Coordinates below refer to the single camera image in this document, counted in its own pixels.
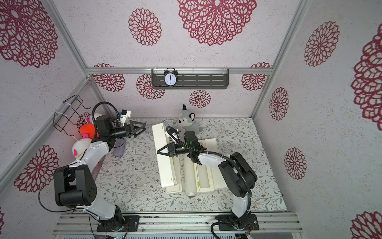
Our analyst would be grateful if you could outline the white plush toy yellow glasses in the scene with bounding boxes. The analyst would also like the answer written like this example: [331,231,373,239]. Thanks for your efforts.
[72,138,92,159]

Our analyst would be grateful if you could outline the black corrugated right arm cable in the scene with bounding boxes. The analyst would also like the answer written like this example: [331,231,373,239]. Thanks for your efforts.
[166,126,254,239]

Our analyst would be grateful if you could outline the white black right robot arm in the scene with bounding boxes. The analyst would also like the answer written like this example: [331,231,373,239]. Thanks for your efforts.
[157,126,258,220]

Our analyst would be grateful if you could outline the grey wall shelf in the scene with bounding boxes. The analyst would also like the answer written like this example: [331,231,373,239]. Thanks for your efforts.
[151,68,229,90]

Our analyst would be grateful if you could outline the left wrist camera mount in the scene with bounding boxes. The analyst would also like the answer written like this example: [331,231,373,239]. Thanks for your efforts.
[119,110,132,125]

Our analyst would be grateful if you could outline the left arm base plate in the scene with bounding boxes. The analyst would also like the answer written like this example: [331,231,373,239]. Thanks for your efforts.
[96,215,140,232]

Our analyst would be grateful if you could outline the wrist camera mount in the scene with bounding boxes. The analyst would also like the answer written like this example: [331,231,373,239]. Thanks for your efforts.
[170,128,180,140]
[119,110,132,125]

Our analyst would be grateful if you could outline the grey plush wolf toy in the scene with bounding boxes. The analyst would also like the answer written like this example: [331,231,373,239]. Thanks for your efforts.
[176,104,203,136]

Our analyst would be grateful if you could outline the white plastic wrap roll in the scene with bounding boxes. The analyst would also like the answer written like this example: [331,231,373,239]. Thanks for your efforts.
[183,154,197,198]

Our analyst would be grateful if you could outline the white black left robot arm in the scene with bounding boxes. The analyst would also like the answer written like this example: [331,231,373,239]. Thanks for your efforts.
[54,115,146,231]

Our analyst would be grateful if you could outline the black alarm clock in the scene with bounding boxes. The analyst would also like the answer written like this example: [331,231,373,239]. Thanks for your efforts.
[164,67,178,87]

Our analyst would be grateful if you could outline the red orange plush toy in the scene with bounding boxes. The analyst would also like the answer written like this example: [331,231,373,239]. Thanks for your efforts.
[80,123,95,139]

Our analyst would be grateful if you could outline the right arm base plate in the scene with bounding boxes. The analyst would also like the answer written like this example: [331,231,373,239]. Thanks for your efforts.
[215,213,260,231]

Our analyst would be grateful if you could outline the floral table mat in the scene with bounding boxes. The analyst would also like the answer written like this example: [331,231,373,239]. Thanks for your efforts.
[95,118,287,212]

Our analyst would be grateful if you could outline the black wire wall basket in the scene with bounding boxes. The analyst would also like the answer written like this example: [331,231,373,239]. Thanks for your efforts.
[52,94,91,137]

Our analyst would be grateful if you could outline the cream wrap dispenser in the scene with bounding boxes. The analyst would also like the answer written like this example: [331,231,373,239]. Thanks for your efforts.
[206,138,228,190]
[152,122,175,188]

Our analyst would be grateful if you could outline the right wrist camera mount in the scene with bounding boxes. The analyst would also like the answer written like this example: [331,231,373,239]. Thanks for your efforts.
[170,128,180,140]

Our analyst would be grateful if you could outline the small white round clock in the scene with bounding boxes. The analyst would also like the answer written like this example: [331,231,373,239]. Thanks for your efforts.
[163,119,174,127]

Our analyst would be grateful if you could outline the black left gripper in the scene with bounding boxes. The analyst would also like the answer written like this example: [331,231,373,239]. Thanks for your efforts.
[110,120,146,139]

